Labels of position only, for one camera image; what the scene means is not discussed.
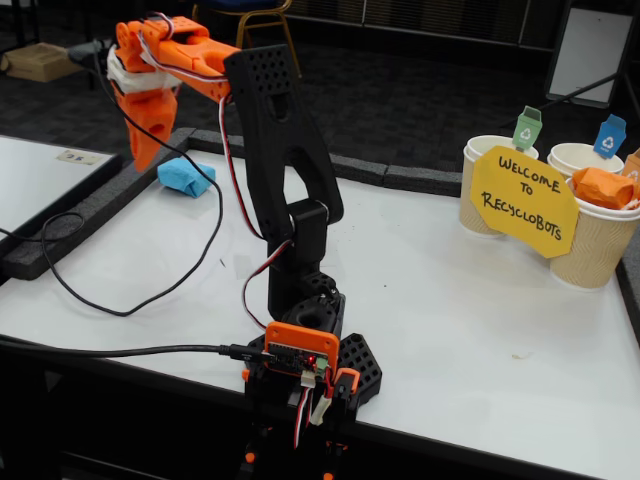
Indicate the paper cup with orange sign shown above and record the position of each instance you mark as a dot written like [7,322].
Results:
[595,250]

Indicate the black metal table frame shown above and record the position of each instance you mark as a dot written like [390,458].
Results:
[89,75]

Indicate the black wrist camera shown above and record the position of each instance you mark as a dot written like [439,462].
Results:
[87,50]

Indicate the gold frame blue chair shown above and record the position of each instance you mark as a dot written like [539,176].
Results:
[250,7]

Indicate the small paper label sticker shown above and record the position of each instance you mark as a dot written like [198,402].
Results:
[80,157]

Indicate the orange paper rubbish bundle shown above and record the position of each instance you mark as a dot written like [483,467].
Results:
[600,190]

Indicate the orange motor controller board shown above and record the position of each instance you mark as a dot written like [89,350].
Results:
[300,340]

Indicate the orange and black robot arm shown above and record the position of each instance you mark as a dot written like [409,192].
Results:
[270,150]

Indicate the white panel with black frame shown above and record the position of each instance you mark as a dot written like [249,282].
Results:
[590,50]

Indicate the black orange table clamp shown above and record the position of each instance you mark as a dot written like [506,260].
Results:
[270,405]

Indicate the long black foam border strip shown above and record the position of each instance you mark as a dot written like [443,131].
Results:
[350,167]

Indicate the short black foam border strip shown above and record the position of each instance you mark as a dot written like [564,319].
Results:
[425,181]

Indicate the blue recycling bin sign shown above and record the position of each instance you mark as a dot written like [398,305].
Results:
[609,140]

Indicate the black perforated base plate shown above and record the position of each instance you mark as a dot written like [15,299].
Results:
[362,365]

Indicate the paper cup with blue sign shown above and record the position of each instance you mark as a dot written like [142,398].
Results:
[565,160]

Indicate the paper cup with green sign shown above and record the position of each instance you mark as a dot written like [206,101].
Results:
[470,210]

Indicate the brown cardboard box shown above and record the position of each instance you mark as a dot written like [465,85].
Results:
[40,62]

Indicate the orange recycling bin sign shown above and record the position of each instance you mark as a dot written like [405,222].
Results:
[634,167]

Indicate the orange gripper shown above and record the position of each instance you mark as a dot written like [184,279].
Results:
[148,114]

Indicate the whiteboard tabletop with label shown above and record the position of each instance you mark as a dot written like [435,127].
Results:
[35,185]

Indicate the green recycling bin sign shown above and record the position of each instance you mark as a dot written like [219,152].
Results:
[526,132]

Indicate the yellow welcome paper sign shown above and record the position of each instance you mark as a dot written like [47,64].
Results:
[550,209]

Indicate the blue paper rubbish bundle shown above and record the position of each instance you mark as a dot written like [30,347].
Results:
[192,180]

